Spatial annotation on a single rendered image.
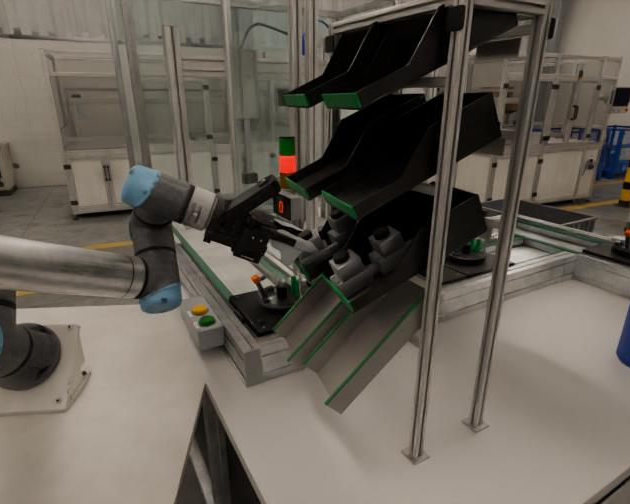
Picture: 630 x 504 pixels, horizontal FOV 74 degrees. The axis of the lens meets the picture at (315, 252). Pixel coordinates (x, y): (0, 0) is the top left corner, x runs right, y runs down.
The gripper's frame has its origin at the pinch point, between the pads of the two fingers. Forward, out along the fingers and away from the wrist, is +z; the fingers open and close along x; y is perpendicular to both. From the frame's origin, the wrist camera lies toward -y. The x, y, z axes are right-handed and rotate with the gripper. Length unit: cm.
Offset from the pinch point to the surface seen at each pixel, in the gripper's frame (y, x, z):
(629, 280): -19, -32, 122
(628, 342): -6, 2, 90
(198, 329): 39.0, -17.5, -10.7
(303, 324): 20.9, -4.0, 8.9
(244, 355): 33.9, -4.8, -0.4
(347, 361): 16.4, 12.9, 13.6
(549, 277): -6, -44, 105
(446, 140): -27.6, 18.2, 5.6
